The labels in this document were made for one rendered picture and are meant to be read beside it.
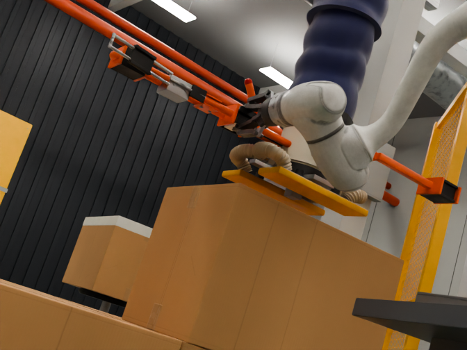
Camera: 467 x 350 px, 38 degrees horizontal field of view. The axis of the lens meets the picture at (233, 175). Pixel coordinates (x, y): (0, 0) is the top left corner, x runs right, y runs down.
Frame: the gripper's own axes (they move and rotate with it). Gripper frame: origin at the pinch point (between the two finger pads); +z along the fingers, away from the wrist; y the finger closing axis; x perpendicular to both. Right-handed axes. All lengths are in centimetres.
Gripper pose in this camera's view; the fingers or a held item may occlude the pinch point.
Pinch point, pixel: (237, 119)
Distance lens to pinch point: 190.3
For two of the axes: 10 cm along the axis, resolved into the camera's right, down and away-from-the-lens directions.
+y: -3.0, 9.2, -2.4
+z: -5.4, 0.5, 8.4
